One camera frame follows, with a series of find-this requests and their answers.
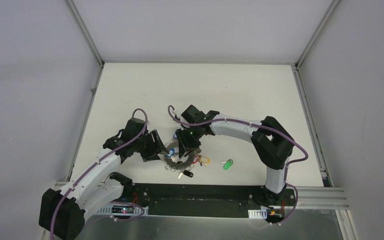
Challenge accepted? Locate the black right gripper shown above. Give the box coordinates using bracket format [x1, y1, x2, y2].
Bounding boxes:
[175, 123, 203, 158]

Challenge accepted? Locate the metal key organiser ring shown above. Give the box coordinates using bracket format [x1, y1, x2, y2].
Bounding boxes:
[161, 139, 202, 173]

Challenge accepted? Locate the blue tagged key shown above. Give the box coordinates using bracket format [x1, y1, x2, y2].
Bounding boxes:
[166, 148, 176, 158]

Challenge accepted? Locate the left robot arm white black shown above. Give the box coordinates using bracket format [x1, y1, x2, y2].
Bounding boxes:
[38, 117, 167, 240]

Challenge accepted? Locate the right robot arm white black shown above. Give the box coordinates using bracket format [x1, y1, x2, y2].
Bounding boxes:
[168, 105, 295, 205]

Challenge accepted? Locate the yellow key tag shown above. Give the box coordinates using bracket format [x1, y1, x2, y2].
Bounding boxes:
[199, 156, 211, 165]

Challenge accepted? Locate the green tagged key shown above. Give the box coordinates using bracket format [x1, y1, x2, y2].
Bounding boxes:
[221, 159, 234, 171]

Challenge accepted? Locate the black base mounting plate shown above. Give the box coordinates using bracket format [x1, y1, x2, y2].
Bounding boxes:
[116, 183, 297, 219]

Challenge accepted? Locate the left electronics board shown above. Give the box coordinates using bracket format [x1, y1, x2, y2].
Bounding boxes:
[111, 205, 135, 214]

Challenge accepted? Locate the electronics board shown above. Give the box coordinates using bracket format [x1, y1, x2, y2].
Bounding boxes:
[111, 205, 135, 214]
[266, 209, 285, 224]

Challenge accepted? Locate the right electronics board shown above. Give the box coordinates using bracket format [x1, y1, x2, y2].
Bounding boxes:
[266, 209, 285, 224]

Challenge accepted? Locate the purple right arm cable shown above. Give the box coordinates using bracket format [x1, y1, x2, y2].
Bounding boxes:
[167, 105, 309, 226]

